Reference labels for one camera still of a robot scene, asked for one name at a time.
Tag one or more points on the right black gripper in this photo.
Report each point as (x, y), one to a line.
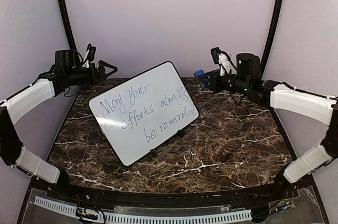
(214, 85)

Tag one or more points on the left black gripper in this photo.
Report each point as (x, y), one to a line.
(95, 77)

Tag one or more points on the blue whiteboard eraser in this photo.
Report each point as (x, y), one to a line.
(199, 73)

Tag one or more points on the white whiteboard black frame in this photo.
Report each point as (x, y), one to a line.
(139, 115)

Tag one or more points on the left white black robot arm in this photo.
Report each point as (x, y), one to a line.
(69, 69)

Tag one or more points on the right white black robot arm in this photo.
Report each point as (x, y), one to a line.
(244, 77)

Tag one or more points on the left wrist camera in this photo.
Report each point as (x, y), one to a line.
(89, 55)

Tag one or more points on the left black frame post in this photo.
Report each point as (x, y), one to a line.
(66, 24)

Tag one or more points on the black frame post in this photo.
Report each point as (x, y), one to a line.
(271, 34)
(66, 24)

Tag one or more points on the right black frame post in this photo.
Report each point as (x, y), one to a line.
(271, 34)

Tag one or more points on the black curved front rail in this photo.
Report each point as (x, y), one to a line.
(107, 197)

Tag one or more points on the white slotted cable duct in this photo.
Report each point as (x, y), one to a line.
(71, 210)

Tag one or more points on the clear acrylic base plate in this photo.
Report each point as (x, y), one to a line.
(302, 209)

